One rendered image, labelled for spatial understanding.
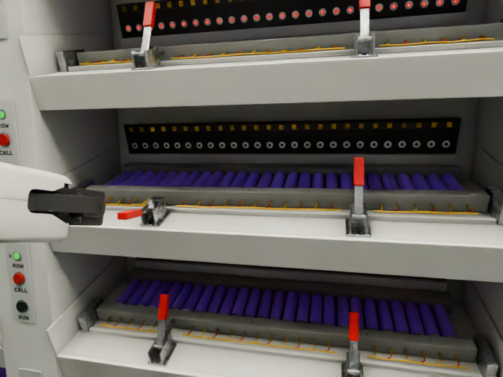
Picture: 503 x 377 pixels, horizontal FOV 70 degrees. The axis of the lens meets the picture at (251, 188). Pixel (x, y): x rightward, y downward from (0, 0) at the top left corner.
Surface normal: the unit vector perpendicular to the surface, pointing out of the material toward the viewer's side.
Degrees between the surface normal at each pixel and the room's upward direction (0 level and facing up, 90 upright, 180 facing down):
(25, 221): 93
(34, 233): 98
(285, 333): 105
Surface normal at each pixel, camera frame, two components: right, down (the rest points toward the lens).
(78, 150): 0.98, 0.02
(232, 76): -0.21, 0.40
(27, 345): -0.22, 0.14
